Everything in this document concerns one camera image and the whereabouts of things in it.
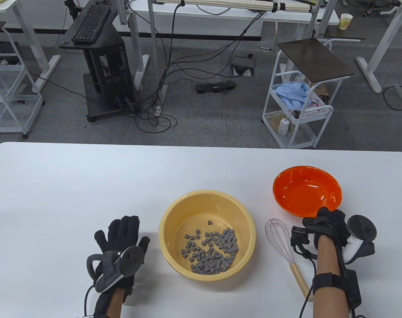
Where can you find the black right hand controller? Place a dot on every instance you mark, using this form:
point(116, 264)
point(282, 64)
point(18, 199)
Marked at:
point(361, 227)

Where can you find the black keyboard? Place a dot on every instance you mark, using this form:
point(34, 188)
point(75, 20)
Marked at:
point(89, 25)

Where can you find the black computer cart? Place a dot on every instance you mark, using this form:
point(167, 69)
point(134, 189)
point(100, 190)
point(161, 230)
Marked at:
point(104, 66)

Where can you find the person's right hand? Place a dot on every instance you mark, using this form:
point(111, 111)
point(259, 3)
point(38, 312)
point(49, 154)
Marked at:
point(330, 223)

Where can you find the white desk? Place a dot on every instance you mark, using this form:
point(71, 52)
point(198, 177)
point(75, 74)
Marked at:
point(45, 13)
point(220, 16)
point(370, 74)

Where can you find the black power strip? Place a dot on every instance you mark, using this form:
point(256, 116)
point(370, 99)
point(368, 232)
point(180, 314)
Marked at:
point(215, 86)

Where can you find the paper cup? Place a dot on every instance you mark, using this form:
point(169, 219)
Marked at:
point(345, 21)

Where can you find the person's left forearm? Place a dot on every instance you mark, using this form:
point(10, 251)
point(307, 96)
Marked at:
point(116, 304)

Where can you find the orange plastic bowl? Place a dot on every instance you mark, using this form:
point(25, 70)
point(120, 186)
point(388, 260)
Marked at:
point(303, 192)

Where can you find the person's right forearm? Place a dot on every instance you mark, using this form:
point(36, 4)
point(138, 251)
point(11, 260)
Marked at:
point(326, 256)

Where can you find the blue cloth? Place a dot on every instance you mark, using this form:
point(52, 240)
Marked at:
point(290, 94)

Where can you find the pile of grey toy blocks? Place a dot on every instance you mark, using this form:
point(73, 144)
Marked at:
point(204, 266)

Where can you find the yellow plastic basin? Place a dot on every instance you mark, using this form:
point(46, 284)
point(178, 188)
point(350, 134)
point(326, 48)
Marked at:
point(207, 205)

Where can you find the floor socket box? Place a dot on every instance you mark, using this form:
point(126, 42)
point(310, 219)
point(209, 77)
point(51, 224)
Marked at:
point(242, 66)

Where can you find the black left hand controller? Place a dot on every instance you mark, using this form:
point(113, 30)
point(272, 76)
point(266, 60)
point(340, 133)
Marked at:
point(134, 260)

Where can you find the person's left hand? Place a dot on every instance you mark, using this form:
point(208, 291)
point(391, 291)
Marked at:
point(123, 233)

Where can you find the black hand controller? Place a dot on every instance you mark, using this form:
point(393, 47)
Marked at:
point(361, 227)
point(134, 260)

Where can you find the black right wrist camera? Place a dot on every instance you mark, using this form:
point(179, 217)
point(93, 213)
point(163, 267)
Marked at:
point(298, 235)

